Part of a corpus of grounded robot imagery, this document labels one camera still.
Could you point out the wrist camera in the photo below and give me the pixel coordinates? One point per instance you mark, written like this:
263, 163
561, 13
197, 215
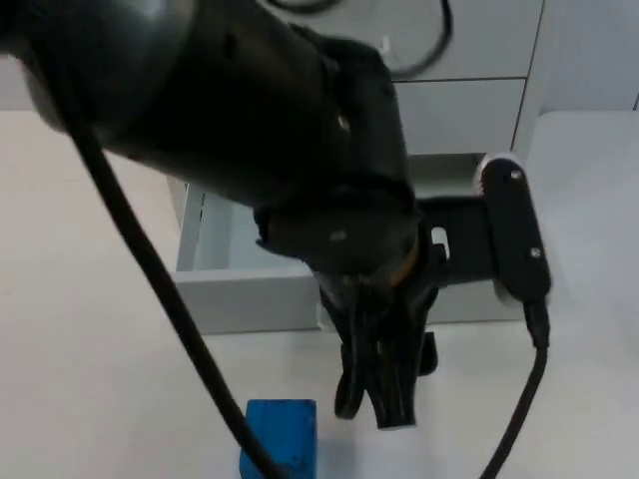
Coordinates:
514, 224

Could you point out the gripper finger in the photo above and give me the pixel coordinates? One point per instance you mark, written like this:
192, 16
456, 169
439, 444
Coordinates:
394, 399
349, 389

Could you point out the grey drawer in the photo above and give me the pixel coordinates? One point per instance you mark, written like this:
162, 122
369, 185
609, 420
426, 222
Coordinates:
249, 299

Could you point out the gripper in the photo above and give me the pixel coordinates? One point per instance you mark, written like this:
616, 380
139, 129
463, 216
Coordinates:
454, 244

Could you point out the blue block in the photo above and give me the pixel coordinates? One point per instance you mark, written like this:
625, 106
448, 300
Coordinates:
287, 434

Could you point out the grey chest of drawers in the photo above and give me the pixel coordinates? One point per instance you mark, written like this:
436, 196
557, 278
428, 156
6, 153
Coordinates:
464, 110

